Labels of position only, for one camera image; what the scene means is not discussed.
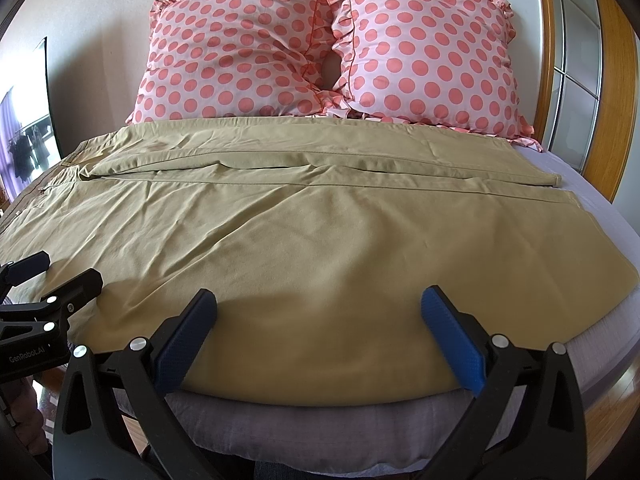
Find polka dot pillow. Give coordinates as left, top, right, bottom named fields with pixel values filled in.
left=326, top=0, right=541, bottom=150
left=128, top=0, right=333, bottom=124

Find lavender bed sheet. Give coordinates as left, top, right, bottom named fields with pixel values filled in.
left=134, top=167, right=639, bottom=477

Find window with dark frame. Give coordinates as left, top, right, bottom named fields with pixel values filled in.
left=1, top=38, right=61, bottom=202

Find khaki pants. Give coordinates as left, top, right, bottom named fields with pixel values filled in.
left=1, top=117, right=639, bottom=406

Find right polka dot pillow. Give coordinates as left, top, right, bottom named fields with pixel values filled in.
left=326, top=0, right=541, bottom=150

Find left polka dot pillow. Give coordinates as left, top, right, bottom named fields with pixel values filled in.
left=128, top=0, right=333, bottom=124

